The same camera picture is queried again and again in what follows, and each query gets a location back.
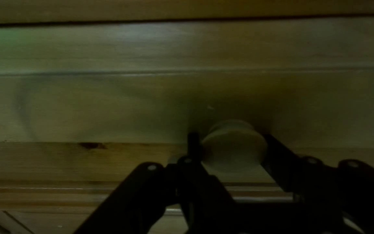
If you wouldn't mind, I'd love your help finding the wooden dresser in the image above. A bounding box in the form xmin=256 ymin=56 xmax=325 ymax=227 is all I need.
xmin=0 ymin=0 xmax=374 ymax=234

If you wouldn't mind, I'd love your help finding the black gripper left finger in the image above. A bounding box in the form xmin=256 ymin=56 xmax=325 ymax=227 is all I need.
xmin=74 ymin=131 xmax=241 ymax=234

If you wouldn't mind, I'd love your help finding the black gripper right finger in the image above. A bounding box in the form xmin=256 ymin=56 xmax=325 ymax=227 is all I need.
xmin=263 ymin=134 xmax=374 ymax=234

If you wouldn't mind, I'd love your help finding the round pale drawer knob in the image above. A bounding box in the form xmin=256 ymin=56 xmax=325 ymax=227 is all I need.
xmin=200 ymin=119 xmax=269 ymax=174

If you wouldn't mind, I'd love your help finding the wooden drawer with knob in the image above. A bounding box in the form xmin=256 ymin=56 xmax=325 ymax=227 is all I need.
xmin=0 ymin=18 xmax=374 ymax=183

